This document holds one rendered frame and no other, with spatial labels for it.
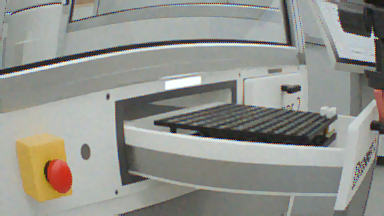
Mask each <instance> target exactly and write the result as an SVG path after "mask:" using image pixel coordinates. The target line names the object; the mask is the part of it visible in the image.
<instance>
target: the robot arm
mask: <svg viewBox="0 0 384 216"><path fill-rule="evenodd" d="M337 5H338V6H337V7H338V8H337V9H338V11H337V12H338V17H339V22H340V25H341V28H342V30H343V31H344V32H345V33H348V34H353V35H357V36H362V37H366V38H371V33H372V31H373V34H374V37H377V38H378V39H376V38H374V46H375V48H374V49H375V69H376V70H374V69H367V68H366V69H364V78H365V79H366V78H368V87H372V88H374V89H373V92H374V96H375V100H376V105H377V109H378V114H379V121H383V119H384V0H339V1H338V4H337Z"/></svg>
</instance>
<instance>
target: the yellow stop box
mask: <svg viewBox="0 0 384 216"><path fill-rule="evenodd" d="M15 143H16V149H17V156H18V164H19V169H20V175H21V179H22V184H23V189H24V192H25V193H26V194H27V195H29V196H30V197H32V198H34V199H35V200H37V201H39V202H44V201H48V200H49V201H50V200H54V199H57V198H62V197H66V196H70V195H71V196H72V194H73V193H72V187H71V189H70V190H69V192H68V193H66V194H62V193H59V192H57V191H55V190H54V188H52V186H51V184H50V183H49V180H48V173H47V172H48V167H49V164H50V162H51V161H53V160H54V159H56V158H58V159H60V160H62V161H64V162H66V163H67V160H66V151H65V146H64V140H63V138H61V137H59V136H55V135H52V134H49V133H42V134H37V135H35V136H34V135H32V136H30V137H29V136H28V137H26V138H25V137H24V138H22V139H21V138H19V139H17V140H16V142H15Z"/></svg>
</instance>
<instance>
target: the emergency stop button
mask: <svg viewBox="0 0 384 216"><path fill-rule="evenodd" d="M47 173H48V180H49V183H50V184H51V186H52V188H54V190H55V191H57V192H59V193H62V194H66V193H68V192H69V190H70V189H71V186H72V184H73V182H72V181H73V179H72V172H71V170H70V167H69V166H68V164H67V163H66V162H64V161H62V160H60V159H58V158H56V159H54V160H53V161H51V162H50V164H49V167H48V172H47Z"/></svg>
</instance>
